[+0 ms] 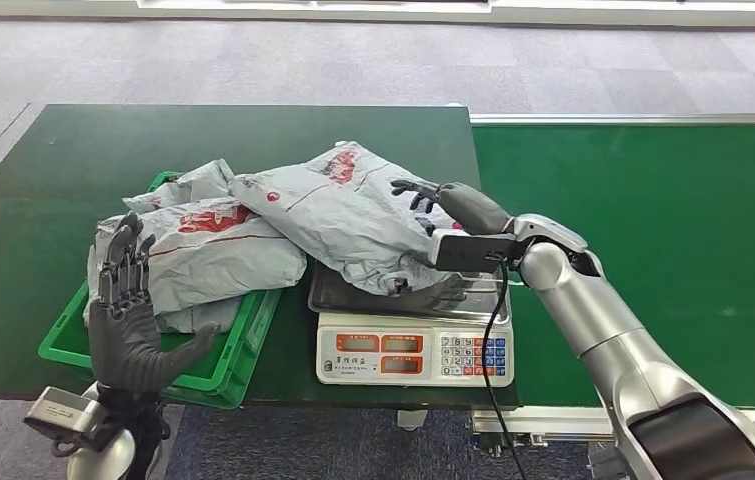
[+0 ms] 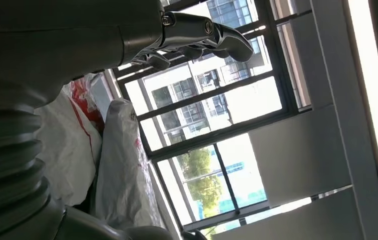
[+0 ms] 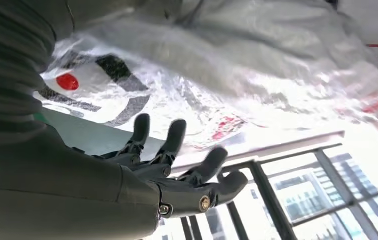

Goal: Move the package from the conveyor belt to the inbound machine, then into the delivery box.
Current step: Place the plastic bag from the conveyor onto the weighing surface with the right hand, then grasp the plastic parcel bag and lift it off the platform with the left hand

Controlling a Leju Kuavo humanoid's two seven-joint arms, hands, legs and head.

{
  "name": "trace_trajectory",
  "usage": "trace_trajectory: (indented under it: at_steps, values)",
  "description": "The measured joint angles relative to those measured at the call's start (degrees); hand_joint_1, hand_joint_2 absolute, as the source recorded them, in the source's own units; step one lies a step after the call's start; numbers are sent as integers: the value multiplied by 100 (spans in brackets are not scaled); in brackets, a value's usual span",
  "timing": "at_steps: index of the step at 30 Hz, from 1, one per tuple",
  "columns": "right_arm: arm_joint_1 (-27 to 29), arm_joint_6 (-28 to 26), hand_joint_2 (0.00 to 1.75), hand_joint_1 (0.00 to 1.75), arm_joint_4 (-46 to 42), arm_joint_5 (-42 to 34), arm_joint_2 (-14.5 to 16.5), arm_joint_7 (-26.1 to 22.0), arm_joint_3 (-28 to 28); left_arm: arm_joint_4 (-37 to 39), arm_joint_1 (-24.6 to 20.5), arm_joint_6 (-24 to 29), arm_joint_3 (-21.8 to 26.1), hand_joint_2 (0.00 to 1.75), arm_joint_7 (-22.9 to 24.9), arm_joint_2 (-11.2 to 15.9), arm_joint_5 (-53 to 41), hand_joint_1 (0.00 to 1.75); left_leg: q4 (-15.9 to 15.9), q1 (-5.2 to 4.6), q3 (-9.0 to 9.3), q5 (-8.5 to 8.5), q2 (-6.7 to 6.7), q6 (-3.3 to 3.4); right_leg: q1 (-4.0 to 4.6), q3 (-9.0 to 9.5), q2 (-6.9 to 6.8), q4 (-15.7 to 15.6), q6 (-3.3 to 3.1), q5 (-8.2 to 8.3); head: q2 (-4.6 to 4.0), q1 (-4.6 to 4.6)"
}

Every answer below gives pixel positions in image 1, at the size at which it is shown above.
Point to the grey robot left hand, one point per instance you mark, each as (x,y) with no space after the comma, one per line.
(125,344)

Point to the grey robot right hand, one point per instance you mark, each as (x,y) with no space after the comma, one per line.
(473,208)

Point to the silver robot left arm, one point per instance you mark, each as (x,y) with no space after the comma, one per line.
(108,457)

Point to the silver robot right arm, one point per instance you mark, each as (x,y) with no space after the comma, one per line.
(615,344)

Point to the grey courier package red print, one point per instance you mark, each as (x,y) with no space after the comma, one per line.
(218,258)

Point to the green conveyor belt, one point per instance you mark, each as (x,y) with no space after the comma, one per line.
(648,199)

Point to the crumpled grey courier package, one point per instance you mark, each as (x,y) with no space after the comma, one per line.
(198,182)

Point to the green plastic crate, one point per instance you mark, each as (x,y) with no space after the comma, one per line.
(238,358)

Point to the white electronic weighing scale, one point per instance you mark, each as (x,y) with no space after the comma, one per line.
(410,351)

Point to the grey table foot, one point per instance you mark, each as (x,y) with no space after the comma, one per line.
(411,419)

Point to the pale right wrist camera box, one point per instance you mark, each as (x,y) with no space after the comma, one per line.
(470,252)

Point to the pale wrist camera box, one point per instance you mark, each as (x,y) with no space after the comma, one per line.
(470,252)
(62,414)

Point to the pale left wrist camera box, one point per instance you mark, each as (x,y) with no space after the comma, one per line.
(62,414)

